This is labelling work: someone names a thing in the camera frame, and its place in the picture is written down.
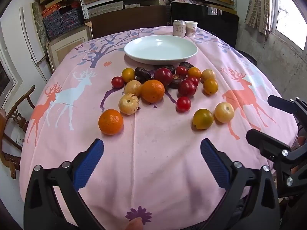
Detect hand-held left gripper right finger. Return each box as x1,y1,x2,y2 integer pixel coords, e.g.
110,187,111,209
200,138,281,230

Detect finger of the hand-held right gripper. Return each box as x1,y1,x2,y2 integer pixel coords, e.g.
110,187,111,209
246,129,298,190
268,95,307,127

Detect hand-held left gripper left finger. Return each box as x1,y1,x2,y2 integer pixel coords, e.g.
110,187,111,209
23,138,106,230

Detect yellow green small tangerine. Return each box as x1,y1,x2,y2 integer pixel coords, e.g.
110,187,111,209
192,109,214,130

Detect pale yellow apple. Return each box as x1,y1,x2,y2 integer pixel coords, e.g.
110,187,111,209
124,80,143,97
214,102,235,123
201,69,216,82
118,93,139,115

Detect large orange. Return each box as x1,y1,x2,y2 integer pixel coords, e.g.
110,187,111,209
98,109,124,135
141,79,165,103

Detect dark red plum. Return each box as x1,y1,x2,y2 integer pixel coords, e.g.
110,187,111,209
154,67,173,86
178,80,196,97

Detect white oval plate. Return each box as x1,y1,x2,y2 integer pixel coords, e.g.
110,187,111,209
124,35,198,65

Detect person's left hand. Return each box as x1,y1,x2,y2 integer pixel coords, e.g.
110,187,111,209
126,217,145,230

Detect black round stool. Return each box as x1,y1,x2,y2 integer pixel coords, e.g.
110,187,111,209
236,49,257,66

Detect pink deer print tablecloth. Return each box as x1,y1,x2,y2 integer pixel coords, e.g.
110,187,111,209
20,26,298,230

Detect carved wooden chair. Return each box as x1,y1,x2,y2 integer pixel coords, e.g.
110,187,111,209
0,85,36,179

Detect bright window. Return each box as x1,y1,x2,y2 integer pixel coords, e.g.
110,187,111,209
271,0,307,51

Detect hanging brick pattern sheets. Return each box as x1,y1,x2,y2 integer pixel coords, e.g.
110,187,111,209
245,0,276,35

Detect white paper cup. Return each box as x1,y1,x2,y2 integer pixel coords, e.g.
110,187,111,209
185,21,198,37

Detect white framed glass door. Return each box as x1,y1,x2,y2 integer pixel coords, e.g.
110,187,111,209
0,38,23,108

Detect framed picture in cardboard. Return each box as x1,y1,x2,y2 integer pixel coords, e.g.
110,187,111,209
45,21,94,70

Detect pink drink can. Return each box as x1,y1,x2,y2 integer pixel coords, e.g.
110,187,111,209
173,20,186,38

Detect long white panel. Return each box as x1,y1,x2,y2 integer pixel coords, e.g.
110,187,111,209
20,7,52,82

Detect stack of blue patterned boxes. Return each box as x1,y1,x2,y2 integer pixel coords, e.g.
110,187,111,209
43,3,84,40

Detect mottled green panel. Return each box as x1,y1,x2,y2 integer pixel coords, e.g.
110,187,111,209
32,2,51,48

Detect dark brown board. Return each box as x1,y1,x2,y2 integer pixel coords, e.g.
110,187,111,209
91,5,172,39

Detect white metal shelf rack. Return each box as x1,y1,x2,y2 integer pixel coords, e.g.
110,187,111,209
80,0,238,21

